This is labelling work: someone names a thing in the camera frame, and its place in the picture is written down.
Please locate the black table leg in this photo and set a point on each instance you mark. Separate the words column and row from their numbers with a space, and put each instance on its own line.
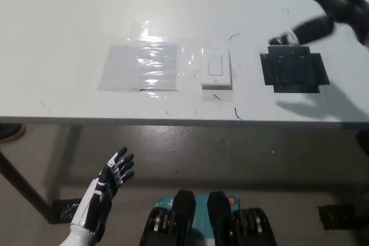
column 26, row 187

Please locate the grey taped sheet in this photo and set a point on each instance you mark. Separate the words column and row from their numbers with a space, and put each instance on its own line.
column 121, row 68

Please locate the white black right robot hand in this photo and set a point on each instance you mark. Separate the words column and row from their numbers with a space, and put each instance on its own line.
column 340, row 1

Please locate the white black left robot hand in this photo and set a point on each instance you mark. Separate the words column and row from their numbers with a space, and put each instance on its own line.
column 98, row 197

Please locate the white wall light switch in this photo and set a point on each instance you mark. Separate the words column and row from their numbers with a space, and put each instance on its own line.
column 216, row 67

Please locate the dark shoe tan sole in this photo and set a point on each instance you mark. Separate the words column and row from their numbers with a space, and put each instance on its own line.
column 10, row 133

